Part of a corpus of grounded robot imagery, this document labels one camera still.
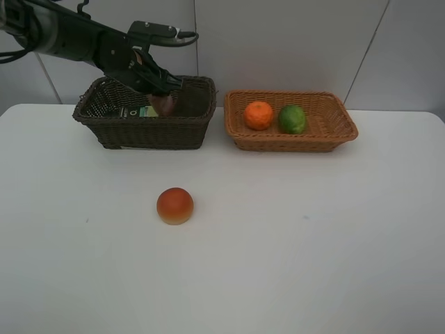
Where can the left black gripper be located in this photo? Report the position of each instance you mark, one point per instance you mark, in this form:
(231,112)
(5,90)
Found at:
(118,61)

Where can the pink dish soap bottle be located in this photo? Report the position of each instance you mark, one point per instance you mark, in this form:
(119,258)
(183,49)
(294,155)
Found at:
(163,105)

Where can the translucent purple plastic cup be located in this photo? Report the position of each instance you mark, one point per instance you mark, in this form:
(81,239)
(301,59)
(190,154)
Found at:
(191,103)

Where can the dark green pump bottle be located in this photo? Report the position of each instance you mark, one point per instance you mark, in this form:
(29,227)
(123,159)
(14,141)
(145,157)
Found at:
(138,112)

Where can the orange tangerine fruit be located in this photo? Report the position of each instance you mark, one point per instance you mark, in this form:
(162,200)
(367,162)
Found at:
(258,115)

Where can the red orange round bun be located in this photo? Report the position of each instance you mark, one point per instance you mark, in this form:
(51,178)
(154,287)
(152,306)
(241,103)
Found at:
(175,206)

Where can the green lime fruit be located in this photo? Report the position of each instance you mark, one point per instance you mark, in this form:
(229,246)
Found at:
(292,119)

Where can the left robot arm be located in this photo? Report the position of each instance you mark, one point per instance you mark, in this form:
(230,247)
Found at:
(45,27)

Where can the dark brown wicker basket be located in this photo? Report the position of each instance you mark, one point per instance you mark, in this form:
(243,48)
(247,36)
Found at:
(98,109)

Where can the light orange wicker basket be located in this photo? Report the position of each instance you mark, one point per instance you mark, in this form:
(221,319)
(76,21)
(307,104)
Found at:
(328,123)

